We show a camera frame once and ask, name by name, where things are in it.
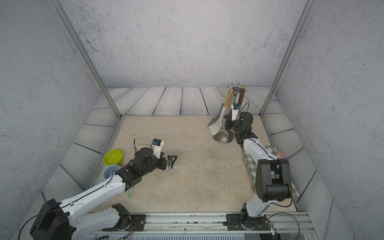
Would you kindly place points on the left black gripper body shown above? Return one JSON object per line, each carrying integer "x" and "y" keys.
{"x": 161, "y": 164}

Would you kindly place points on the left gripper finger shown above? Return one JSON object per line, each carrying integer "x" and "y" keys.
{"x": 172, "y": 157}
{"x": 170, "y": 163}

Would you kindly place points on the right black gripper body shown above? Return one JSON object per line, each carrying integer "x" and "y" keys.
{"x": 232, "y": 125}

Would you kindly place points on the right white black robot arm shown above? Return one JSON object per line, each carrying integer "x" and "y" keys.
{"x": 273, "y": 178}

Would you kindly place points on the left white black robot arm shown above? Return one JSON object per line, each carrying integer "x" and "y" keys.
{"x": 69, "y": 219}

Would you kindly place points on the grey utensil rack stand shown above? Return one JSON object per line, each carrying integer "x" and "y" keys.
{"x": 226, "y": 136}

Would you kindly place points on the green checkered cloth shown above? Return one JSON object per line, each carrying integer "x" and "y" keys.
{"x": 251, "y": 165}

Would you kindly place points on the lime green bowl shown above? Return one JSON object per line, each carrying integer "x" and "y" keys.
{"x": 113, "y": 157}

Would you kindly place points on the light blue mug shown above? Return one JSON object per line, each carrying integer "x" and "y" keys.
{"x": 110, "y": 170}

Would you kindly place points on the pink plate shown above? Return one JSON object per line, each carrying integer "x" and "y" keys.
{"x": 281, "y": 155}

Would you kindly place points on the cream spatula light wood handle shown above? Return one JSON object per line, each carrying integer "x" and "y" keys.
{"x": 215, "y": 127}

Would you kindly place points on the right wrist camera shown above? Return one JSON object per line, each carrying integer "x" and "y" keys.
{"x": 235, "y": 111}

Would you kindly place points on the grey spatula mint handle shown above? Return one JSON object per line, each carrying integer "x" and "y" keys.
{"x": 224, "y": 102}

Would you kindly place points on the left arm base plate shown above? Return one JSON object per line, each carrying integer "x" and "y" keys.
{"x": 133, "y": 223}

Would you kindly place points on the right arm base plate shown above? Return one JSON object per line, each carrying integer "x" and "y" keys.
{"x": 238, "y": 222}

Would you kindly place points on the aluminium mounting rail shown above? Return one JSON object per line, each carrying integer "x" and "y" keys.
{"x": 296, "y": 224}

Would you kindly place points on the right aluminium frame post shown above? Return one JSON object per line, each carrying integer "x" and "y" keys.
{"x": 298, "y": 31}

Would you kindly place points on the aluminium frame post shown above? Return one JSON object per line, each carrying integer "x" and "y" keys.
{"x": 298, "y": 31}
{"x": 70, "y": 30}

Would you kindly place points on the left aluminium frame post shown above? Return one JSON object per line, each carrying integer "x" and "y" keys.
{"x": 70, "y": 30}

